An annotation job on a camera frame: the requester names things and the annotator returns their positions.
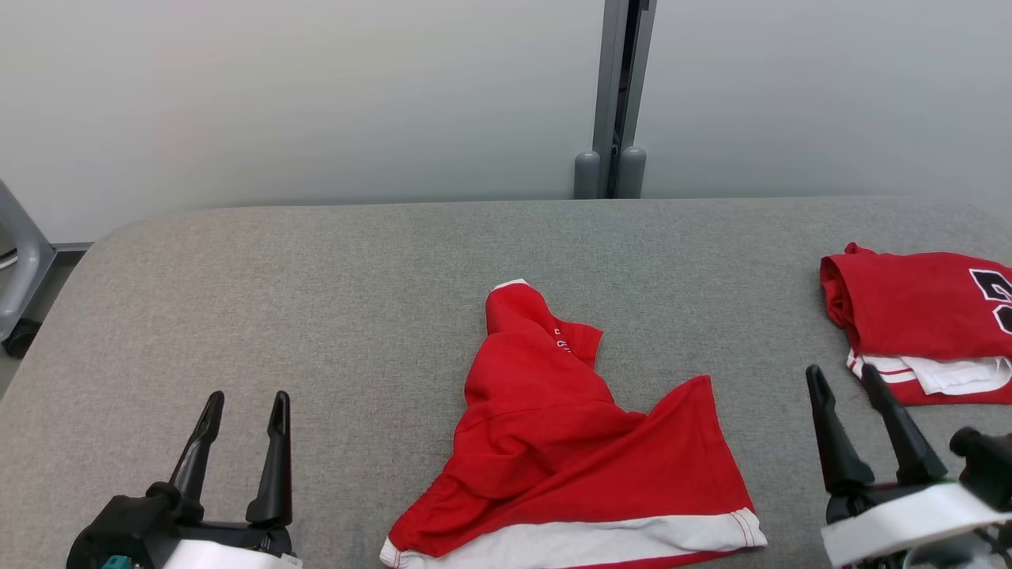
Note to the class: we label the red white basketball jersey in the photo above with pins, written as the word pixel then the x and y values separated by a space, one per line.
pixel 909 308

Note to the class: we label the grey metal furniture leg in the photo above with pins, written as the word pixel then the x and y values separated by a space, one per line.
pixel 24 269

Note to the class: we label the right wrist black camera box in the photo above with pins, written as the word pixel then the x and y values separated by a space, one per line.
pixel 988 466

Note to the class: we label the grey cylinder post foot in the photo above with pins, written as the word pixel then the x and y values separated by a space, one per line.
pixel 632 174

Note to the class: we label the black caster wheel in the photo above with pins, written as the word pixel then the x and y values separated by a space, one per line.
pixel 20 340

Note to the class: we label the grey partition post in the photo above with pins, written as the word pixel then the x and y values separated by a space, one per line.
pixel 613 79

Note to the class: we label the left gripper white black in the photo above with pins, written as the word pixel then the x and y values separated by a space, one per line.
pixel 229 553

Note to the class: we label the red shorts with white trim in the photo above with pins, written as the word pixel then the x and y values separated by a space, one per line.
pixel 553 442

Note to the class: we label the grey wall post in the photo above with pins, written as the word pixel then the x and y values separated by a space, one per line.
pixel 587 178

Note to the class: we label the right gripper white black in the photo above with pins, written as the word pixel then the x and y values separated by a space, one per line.
pixel 901 521

